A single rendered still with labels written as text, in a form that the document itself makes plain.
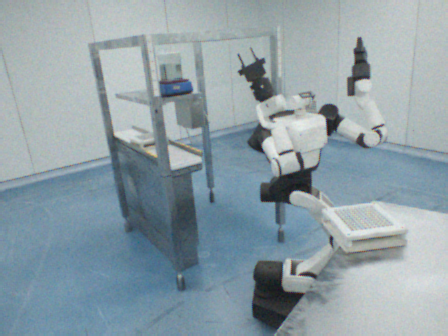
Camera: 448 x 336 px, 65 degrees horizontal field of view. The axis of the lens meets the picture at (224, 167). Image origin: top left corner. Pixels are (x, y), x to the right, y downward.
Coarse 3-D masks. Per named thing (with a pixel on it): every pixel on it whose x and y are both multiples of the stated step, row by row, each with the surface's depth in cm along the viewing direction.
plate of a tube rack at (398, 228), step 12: (360, 204) 155; (372, 204) 154; (336, 216) 147; (336, 228) 140; (348, 228) 137; (372, 228) 136; (384, 228) 135; (396, 228) 134; (408, 228) 134; (348, 240) 132
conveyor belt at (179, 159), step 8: (120, 136) 324; (128, 136) 321; (152, 152) 266; (168, 152) 263; (176, 152) 261; (184, 152) 259; (176, 160) 243; (184, 160) 241; (192, 160) 242; (200, 160) 245; (176, 168) 236
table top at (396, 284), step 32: (416, 224) 150; (352, 256) 132; (384, 256) 130; (416, 256) 129; (320, 288) 117; (352, 288) 115; (384, 288) 114; (416, 288) 113; (288, 320) 105; (320, 320) 104; (352, 320) 103; (384, 320) 102; (416, 320) 101
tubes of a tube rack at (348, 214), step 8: (360, 208) 150; (368, 208) 149; (344, 216) 145; (352, 216) 144; (360, 216) 144; (368, 216) 143; (376, 216) 143; (352, 224) 138; (360, 224) 138; (368, 224) 137
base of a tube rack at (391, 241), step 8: (328, 224) 150; (336, 232) 144; (336, 240) 141; (344, 240) 138; (360, 240) 137; (368, 240) 136; (376, 240) 136; (384, 240) 135; (392, 240) 135; (400, 240) 135; (344, 248) 134; (352, 248) 133; (360, 248) 134; (368, 248) 134; (376, 248) 134
